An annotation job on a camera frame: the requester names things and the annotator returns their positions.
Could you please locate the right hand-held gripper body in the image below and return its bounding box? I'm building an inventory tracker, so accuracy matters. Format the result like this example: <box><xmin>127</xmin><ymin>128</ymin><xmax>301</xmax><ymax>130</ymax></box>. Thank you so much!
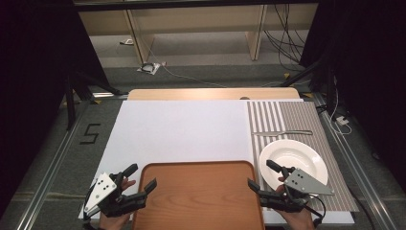
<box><xmin>258</xmin><ymin>166</ymin><xmax>335</xmax><ymax>215</ymax></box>

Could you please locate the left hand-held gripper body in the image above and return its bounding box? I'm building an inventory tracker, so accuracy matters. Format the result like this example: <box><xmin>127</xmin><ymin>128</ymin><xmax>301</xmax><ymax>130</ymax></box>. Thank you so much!
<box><xmin>83</xmin><ymin>172</ymin><xmax>148</xmax><ymax>219</ymax></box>

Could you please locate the person's left hand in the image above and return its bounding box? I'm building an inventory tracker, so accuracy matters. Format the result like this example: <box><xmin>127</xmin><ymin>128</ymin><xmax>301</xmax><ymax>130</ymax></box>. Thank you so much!
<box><xmin>98</xmin><ymin>177</ymin><xmax>137</xmax><ymax>230</ymax></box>

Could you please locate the person's right hand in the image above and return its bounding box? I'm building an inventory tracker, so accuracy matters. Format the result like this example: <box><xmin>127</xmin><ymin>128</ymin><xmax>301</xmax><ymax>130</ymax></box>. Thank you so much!
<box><xmin>275</xmin><ymin>175</ymin><xmax>316</xmax><ymax>230</ymax></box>

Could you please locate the white round plate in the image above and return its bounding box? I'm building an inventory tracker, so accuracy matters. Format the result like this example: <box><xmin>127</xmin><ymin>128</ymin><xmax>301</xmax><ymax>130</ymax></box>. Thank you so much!
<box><xmin>259</xmin><ymin>139</ymin><xmax>329</xmax><ymax>194</ymax></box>

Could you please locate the silver table knife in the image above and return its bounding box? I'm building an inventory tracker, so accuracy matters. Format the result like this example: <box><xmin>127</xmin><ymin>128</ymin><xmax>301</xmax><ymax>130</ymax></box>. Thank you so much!
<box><xmin>251</xmin><ymin>128</ymin><xmax>314</xmax><ymax>137</ymax></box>

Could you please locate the brown wooden tray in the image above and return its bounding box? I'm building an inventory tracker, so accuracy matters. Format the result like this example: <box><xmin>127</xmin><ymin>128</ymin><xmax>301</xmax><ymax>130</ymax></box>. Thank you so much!
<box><xmin>131</xmin><ymin>160</ymin><xmax>266</xmax><ymax>230</ymax></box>

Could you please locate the grey striped placemat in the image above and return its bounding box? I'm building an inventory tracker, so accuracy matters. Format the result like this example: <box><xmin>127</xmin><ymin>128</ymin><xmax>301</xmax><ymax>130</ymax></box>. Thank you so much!
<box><xmin>246</xmin><ymin>100</ymin><xmax>360</xmax><ymax>213</ymax></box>

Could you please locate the white board sheet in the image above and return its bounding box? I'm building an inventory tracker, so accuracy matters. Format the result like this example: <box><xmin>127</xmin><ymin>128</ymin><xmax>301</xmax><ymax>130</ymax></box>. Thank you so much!
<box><xmin>78</xmin><ymin>99</ymin><xmax>356</xmax><ymax>225</ymax></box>

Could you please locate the white power adapter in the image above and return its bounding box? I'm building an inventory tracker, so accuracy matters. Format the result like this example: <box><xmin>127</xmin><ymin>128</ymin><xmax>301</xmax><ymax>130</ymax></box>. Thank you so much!
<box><xmin>334</xmin><ymin>115</ymin><xmax>350</xmax><ymax>127</ymax></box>

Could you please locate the black tripod stand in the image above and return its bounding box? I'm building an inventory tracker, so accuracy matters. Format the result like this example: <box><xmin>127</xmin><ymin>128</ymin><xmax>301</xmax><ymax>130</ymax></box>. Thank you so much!
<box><xmin>64</xmin><ymin>70</ymin><xmax>122</xmax><ymax>131</ymax></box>

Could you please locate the black stand leg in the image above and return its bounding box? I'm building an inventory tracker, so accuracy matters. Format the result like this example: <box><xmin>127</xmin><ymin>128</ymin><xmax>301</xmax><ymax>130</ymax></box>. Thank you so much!
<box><xmin>280</xmin><ymin>57</ymin><xmax>324</xmax><ymax>88</ymax></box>

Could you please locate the light wooden table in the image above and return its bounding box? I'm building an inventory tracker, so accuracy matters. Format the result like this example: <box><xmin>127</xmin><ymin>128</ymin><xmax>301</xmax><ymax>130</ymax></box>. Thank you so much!
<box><xmin>126</xmin><ymin>87</ymin><xmax>302</xmax><ymax>102</ymax></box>

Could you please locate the clear plastic bag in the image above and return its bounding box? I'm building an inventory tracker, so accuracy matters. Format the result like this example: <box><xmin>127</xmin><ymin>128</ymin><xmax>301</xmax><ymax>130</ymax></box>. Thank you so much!
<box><xmin>136</xmin><ymin>61</ymin><xmax>161</xmax><ymax>77</ymax></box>

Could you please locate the black curtain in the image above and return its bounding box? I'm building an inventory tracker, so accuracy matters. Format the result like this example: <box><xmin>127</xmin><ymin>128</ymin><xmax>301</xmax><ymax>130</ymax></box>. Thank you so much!
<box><xmin>0</xmin><ymin>0</ymin><xmax>111</xmax><ymax>221</ymax></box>
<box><xmin>300</xmin><ymin>0</ymin><xmax>406</xmax><ymax>186</ymax></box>

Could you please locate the light wooden shelf unit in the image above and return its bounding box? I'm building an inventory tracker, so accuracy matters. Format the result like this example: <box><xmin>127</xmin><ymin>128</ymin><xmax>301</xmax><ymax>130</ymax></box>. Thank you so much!
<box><xmin>78</xmin><ymin>2</ymin><xmax>320</xmax><ymax>65</ymax></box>

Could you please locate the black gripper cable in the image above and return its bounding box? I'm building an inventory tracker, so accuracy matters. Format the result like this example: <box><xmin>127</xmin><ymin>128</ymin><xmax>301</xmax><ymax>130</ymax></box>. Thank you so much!
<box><xmin>304</xmin><ymin>195</ymin><xmax>327</xmax><ymax>229</ymax></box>

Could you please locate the metal floor rail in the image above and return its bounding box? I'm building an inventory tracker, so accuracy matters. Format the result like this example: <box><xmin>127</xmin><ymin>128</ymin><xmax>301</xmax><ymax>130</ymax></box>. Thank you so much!
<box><xmin>14</xmin><ymin>103</ymin><xmax>85</xmax><ymax>230</ymax></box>
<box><xmin>313</xmin><ymin>91</ymin><xmax>398</xmax><ymax>230</ymax></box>

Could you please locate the thin white floor cable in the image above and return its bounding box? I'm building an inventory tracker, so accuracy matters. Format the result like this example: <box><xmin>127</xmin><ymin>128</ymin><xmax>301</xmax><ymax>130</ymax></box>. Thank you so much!
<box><xmin>158</xmin><ymin>62</ymin><xmax>228</xmax><ymax>89</ymax></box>

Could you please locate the bundle of black cables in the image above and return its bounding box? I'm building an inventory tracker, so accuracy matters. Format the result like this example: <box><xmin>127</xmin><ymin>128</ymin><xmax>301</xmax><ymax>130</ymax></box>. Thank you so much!
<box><xmin>263</xmin><ymin>3</ymin><xmax>308</xmax><ymax>73</ymax></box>

